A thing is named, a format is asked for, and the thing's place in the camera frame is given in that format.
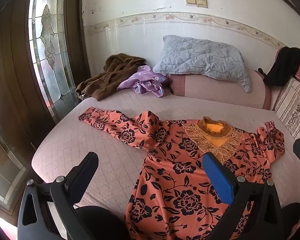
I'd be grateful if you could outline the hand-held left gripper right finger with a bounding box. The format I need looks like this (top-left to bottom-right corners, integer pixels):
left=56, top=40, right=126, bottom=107
left=202, top=151, right=283, bottom=240

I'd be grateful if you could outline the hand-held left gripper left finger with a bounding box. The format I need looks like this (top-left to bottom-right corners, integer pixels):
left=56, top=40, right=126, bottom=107
left=17, top=151, right=99, bottom=240

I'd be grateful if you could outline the orange floral blouse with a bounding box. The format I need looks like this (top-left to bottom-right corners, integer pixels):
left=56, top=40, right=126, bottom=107
left=77, top=107, right=286, bottom=240

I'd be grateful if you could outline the pink quilted bed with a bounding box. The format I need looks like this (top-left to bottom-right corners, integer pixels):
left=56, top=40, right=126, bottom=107
left=31, top=90, right=300, bottom=240

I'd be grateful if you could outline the striped floral cushion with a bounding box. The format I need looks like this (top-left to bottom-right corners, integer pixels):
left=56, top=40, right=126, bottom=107
left=275, top=77, right=300, bottom=140

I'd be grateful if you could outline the person's left leg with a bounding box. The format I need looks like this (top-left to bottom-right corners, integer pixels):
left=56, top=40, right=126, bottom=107
left=75, top=205, right=130, bottom=240

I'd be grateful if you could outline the person's leg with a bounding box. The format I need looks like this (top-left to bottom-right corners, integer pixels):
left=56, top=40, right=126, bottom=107
left=75, top=205, right=130, bottom=240
left=281, top=202, right=300, bottom=240

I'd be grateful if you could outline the person's right leg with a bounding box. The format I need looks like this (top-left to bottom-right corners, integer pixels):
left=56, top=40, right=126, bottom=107
left=281, top=202, right=300, bottom=240

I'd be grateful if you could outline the pink bolster cushion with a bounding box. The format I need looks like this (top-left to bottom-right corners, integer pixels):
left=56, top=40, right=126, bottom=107
left=170, top=69, right=272, bottom=110

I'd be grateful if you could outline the black garment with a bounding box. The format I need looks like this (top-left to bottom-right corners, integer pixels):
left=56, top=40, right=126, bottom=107
left=263, top=46, right=300, bottom=87

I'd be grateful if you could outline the brown robe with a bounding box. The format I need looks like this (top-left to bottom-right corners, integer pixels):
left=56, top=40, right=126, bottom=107
left=75, top=53, right=146, bottom=102

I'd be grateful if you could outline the purple floral garment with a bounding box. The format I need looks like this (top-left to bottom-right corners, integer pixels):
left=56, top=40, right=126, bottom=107
left=117, top=65, right=170, bottom=98

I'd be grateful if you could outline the grey quilted pillow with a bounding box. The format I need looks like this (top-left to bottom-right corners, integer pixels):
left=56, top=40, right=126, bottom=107
left=152, top=35, right=253, bottom=93

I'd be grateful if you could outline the wooden door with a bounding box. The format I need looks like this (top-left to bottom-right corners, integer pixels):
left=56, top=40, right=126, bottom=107
left=0, top=0, right=84, bottom=214

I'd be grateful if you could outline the stained glass door panel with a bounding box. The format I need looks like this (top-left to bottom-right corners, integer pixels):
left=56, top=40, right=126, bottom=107
left=29, top=0, right=82, bottom=120

